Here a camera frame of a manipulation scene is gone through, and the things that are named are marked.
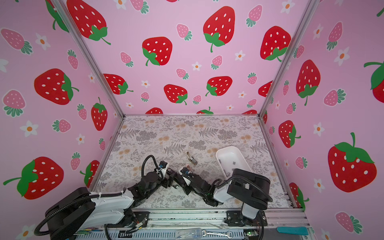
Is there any white plastic tray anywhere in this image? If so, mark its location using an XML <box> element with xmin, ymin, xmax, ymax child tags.
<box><xmin>216</xmin><ymin>146</ymin><xmax>252</xmax><ymax>180</ymax></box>

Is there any black stapler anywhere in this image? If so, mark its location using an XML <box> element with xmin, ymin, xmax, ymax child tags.
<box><xmin>174</xmin><ymin>173</ymin><xmax>188</xmax><ymax>188</ymax></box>

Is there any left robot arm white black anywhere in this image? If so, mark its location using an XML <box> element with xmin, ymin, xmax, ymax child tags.
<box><xmin>34</xmin><ymin>161</ymin><xmax>177</xmax><ymax>240</ymax></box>

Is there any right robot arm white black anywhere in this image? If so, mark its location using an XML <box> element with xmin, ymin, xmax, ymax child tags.
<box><xmin>175</xmin><ymin>168</ymin><xmax>273</xmax><ymax>226</ymax></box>

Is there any clear plastic bag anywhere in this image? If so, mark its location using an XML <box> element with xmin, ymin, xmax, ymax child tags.
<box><xmin>175</xmin><ymin>228</ymin><xmax>203</xmax><ymax>240</ymax></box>

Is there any silver wrench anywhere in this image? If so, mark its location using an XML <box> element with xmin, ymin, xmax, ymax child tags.
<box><xmin>202</xmin><ymin>230</ymin><xmax>234</xmax><ymax>239</ymax></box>

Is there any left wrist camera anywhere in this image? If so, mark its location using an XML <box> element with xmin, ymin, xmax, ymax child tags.
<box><xmin>157</xmin><ymin>161</ymin><xmax>168</xmax><ymax>180</ymax></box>

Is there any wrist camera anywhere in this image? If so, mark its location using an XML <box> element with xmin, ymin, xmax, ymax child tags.
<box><xmin>157</xmin><ymin>161</ymin><xmax>168</xmax><ymax>180</ymax></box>
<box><xmin>179</xmin><ymin>167</ymin><xmax>193</xmax><ymax>178</ymax></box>

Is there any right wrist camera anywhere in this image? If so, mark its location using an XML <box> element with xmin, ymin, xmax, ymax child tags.
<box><xmin>179</xmin><ymin>167</ymin><xmax>193</xmax><ymax>178</ymax></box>

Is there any aluminium rail base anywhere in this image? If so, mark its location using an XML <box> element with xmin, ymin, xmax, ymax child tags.
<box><xmin>75</xmin><ymin>208</ymin><xmax>316</xmax><ymax>240</ymax></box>

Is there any teal tool handle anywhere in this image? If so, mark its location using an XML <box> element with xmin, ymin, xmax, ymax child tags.
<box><xmin>277</xmin><ymin>227</ymin><xmax>309</xmax><ymax>236</ymax></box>

